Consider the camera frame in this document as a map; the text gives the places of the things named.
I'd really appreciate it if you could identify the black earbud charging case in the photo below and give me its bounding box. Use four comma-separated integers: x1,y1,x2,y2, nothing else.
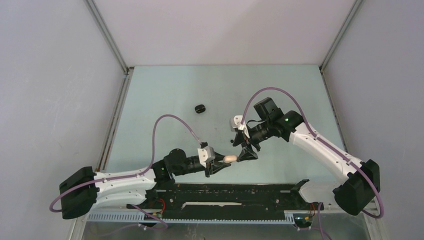
194,104,206,114

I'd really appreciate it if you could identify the purple cable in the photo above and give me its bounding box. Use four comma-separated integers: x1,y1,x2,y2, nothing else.
241,86,385,240
48,114,208,231

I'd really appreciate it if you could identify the white cable duct strip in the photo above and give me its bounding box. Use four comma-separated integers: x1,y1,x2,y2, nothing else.
86,211,295,225

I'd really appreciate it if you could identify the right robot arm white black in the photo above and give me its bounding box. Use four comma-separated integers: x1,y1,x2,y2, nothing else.
230,97,381,216

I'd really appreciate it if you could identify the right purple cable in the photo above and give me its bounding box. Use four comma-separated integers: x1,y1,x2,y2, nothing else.
241,86,385,240

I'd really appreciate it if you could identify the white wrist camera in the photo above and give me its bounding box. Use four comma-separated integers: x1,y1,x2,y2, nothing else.
229,115,248,132
197,142,216,168

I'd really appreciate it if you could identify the left aluminium frame post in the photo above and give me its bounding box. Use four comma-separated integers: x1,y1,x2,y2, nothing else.
83,0,129,75

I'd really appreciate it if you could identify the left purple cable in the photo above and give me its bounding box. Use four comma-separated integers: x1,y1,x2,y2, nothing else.
48,114,208,231

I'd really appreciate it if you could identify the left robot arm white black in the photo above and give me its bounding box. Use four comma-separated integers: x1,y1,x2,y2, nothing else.
59,146,238,220

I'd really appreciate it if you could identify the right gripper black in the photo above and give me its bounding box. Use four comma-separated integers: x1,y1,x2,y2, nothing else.
233,119,274,163

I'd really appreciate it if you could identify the aluminium frame post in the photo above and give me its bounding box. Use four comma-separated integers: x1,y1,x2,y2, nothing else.
83,0,129,75
319,0,365,74

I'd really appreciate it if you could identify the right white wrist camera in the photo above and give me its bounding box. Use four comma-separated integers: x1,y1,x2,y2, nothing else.
229,115,248,132

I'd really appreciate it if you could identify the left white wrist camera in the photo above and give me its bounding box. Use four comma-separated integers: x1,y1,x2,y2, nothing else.
197,142,216,168

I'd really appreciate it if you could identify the right aluminium frame post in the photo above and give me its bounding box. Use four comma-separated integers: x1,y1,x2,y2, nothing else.
319,0,365,74

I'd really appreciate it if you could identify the pink earbud charging case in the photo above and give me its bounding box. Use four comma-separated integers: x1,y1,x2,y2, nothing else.
222,155,238,164

